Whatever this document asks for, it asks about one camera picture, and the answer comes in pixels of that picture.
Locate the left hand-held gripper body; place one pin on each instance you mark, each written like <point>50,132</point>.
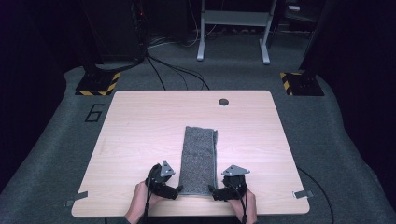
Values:
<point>158,183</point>

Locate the black cabinet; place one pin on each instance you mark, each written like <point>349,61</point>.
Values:
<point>113,31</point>

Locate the person's right hand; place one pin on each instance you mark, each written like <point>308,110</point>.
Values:
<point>250,208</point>

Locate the dark stand post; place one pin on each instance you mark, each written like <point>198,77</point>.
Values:
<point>314,37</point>

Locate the white metal stand frame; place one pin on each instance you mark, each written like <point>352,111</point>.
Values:
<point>236,18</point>

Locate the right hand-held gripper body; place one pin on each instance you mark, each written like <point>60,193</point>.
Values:
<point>235,188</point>

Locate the person's left hand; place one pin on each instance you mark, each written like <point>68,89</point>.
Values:
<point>138,202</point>

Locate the grey towel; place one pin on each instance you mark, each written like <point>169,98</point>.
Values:
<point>198,161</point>

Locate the grey tape strip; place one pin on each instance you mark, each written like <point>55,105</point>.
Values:
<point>76,199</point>
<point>303,194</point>

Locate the dark round table grommet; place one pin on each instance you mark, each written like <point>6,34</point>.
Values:
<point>223,102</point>

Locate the black hazard-striped base plate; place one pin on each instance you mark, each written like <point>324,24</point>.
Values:
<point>303,84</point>
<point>96,84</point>

